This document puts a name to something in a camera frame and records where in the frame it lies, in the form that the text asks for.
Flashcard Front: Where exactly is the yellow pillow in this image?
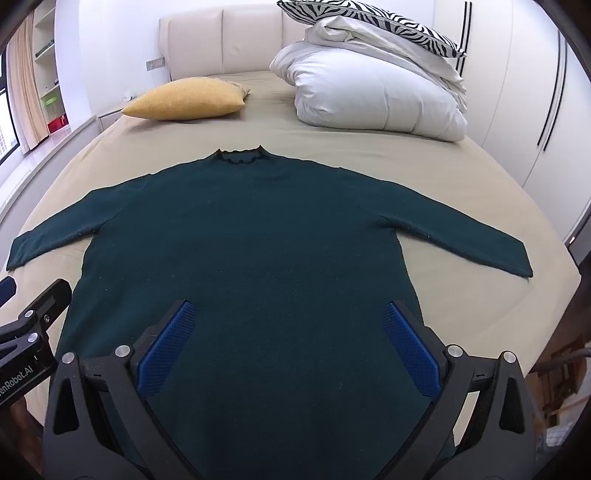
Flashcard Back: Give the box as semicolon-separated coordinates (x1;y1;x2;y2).
121;77;252;121

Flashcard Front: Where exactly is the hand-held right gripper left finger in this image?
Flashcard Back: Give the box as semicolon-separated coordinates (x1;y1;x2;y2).
42;299;200;480

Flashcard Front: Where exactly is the black framed window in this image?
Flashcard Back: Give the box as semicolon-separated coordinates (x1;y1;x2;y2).
0;45;21;167

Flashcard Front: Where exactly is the cream padded headboard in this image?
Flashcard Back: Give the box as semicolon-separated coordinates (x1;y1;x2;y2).
159;6;311;82

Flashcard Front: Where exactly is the zebra striped pillow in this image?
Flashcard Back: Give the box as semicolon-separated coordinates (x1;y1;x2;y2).
277;0;468;58

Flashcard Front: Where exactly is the white wall shelf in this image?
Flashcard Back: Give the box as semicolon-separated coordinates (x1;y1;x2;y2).
32;0;70;134

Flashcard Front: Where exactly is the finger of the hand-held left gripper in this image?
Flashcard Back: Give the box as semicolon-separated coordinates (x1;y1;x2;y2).
0;278;73;352

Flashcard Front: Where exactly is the beige bed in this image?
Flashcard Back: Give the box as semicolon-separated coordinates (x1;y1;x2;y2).
0;69;581;480

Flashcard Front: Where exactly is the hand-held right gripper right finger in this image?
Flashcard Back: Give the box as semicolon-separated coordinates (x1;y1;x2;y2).
375;301;542;480

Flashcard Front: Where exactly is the dark green sweater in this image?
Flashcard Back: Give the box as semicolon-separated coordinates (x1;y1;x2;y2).
6;145;533;480

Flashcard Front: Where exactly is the white wardrobe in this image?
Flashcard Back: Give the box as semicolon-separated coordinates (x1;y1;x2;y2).
433;0;591;241

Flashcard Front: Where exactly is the white duvet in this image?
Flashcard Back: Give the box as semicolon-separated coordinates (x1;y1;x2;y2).
270;18;469;142

